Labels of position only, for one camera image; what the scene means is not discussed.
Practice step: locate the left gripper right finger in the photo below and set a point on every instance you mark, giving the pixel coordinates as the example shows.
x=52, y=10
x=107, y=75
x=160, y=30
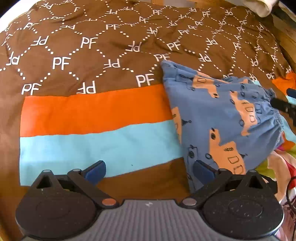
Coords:
x=218, y=181

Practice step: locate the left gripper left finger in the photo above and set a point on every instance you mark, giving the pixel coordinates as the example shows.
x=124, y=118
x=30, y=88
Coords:
x=76, y=189

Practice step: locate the wooden bed frame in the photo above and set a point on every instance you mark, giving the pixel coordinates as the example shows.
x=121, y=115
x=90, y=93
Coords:
x=284, y=27

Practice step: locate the blue pants with orange trucks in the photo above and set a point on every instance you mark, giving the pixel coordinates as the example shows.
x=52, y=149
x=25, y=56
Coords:
x=225, y=123

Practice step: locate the brown PF patterned blanket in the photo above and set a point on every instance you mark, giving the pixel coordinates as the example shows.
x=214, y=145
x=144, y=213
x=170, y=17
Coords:
x=82, y=81

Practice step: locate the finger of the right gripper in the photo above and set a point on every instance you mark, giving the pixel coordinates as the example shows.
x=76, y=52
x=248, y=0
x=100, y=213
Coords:
x=285, y=107

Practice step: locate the white cream cloth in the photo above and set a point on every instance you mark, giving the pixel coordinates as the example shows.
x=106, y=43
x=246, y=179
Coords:
x=261, y=7

